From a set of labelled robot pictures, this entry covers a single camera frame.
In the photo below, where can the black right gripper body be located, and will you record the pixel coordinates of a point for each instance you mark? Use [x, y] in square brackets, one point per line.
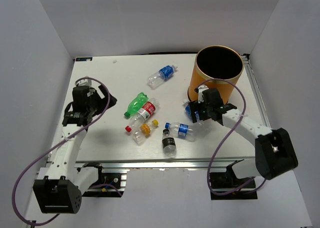
[203, 110]

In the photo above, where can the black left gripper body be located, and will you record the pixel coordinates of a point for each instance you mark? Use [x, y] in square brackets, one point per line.
[96, 103]

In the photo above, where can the clear Pepsi bottle blue cap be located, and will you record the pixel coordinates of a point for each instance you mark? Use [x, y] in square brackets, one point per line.
[183, 131]

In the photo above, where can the clear bottle orange label yellow cap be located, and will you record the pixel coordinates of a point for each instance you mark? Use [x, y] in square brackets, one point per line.
[144, 131]

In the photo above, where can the clear bottle black label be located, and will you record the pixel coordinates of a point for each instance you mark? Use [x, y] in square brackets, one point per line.
[168, 143]

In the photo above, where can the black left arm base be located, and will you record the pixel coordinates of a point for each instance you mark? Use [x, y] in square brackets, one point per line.
[105, 180]

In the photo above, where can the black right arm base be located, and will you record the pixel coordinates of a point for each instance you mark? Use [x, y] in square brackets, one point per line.
[225, 181]

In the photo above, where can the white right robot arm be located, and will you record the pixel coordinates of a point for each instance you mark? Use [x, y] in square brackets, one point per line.
[274, 153]

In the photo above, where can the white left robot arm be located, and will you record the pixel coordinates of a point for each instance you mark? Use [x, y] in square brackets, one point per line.
[61, 189]

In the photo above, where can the orange cylindrical bin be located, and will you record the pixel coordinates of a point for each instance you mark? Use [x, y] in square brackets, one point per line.
[219, 67]

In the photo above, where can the green plastic bottle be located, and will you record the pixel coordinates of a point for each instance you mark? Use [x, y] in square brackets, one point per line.
[136, 104]

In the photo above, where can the clear bottle red label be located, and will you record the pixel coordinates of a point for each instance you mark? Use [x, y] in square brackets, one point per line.
[142, 115]

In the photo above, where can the clear bottle blue label white cap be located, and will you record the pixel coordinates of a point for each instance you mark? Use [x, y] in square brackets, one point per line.
[161, 76]

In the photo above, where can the blue sticker on table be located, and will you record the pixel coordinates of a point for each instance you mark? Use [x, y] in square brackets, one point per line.
[83, 59]

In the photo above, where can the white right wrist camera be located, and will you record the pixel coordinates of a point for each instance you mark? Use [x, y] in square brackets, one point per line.
[200, 91]

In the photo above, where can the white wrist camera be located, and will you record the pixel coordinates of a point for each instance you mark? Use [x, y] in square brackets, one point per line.
[200, 91]
[84, 82]

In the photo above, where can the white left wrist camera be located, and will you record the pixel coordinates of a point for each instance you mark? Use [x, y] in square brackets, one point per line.
[84, 82]

